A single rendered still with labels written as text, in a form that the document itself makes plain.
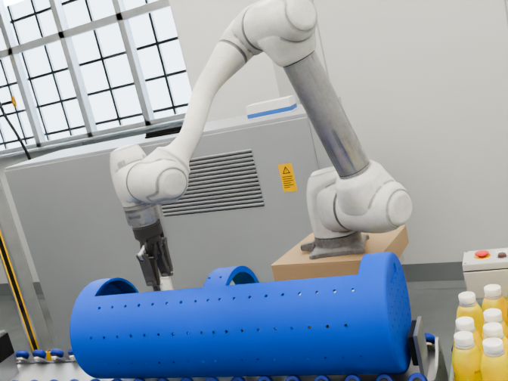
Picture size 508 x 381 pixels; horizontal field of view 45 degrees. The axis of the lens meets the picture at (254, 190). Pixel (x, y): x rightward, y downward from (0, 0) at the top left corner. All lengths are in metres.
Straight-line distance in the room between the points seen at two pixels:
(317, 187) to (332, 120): 0.30
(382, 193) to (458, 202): 2.46
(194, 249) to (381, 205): 1.87
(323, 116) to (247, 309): 0.59
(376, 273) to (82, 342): 0.81
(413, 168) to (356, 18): 1.05
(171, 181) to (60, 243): 2.73
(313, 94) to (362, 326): 0.66
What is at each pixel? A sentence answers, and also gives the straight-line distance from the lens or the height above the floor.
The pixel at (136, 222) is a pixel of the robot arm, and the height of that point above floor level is 1.40.
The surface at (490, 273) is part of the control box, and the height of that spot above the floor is 1.07.
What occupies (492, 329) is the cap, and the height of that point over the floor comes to 1.08.
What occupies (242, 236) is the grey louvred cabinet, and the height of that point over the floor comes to 0.86.
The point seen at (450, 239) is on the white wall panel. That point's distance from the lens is 4.31.
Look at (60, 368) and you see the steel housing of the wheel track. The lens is 2.17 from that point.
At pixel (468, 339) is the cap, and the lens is 1.41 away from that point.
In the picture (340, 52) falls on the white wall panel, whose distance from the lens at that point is 4.20.
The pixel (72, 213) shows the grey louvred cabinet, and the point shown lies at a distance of 3.96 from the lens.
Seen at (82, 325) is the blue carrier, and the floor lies 1.16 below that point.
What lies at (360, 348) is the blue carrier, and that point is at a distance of 1.43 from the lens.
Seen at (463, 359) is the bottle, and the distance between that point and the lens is 1.41.
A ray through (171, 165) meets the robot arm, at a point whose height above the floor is 1.55.
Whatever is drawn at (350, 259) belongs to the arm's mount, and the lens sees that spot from 1.94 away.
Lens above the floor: 1.74
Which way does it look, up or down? 12 degrees down
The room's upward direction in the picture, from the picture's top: 13 degrees counter-clockwise
